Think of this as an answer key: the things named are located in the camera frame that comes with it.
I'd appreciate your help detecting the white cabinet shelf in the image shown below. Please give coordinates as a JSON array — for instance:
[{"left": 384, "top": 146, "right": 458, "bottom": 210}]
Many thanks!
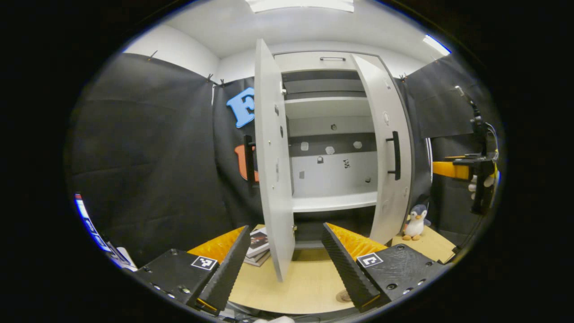
[
  {"left": 292, "top": 192, "right": 378, "bottom": 213},
  {"left": 285, "top": 96, "right": 373, "bottom": 119}
]

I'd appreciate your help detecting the grey book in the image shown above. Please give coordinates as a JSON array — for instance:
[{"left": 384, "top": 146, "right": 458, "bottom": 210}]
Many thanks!
[{"left": 246, "top": 251, "right": 271, "bottom": 267}]

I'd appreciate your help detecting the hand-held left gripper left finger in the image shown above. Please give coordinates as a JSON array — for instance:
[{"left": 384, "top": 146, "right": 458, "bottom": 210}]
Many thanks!
[{"left": 133, "top": 225, "right": 252, "bottom": 314}]

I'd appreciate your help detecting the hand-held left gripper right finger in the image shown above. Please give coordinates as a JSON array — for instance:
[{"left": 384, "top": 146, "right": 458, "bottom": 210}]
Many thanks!
[{"left": 322, "top": 223, "right": 447, "bottom": 313}]

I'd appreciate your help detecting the penguin plush toy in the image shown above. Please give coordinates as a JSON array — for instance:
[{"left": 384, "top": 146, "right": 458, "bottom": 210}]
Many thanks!
[{"left": 402, "top": 205, "right": 432, "bottom": 241}]

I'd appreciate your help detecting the white cabinet door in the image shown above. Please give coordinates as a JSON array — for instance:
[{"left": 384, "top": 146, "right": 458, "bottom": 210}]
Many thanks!
[
  {"left": 254, "top": 39, "right": 296, "bottom": 282},
  {"left": 351, "top": 54, "right": 413, "bottom": 245}
]

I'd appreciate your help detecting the white cabinet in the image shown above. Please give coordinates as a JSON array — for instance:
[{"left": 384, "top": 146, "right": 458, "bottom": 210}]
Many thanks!
[{"left": 274, "top": 51, "right": 424, "bottom": 249}]

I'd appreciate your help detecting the black cable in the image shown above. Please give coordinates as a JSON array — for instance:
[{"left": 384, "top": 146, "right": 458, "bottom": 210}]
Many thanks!
[{"left": 453, "top": 214, "right": 487, "bottom": 254}]

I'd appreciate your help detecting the black door handle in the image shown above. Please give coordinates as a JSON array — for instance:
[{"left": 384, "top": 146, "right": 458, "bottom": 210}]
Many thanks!
[
  {"left": 244, "top": 135, "right": 258, "bottom": 188},
  {"left": 387, "top": 131, "right": 401, "bottom": 181}
]

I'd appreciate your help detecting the black backdrop cloth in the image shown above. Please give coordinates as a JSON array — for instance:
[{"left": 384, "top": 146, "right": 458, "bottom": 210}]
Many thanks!
[{"left": 65, "top": 53, "right": 503, "bottom": 267}]

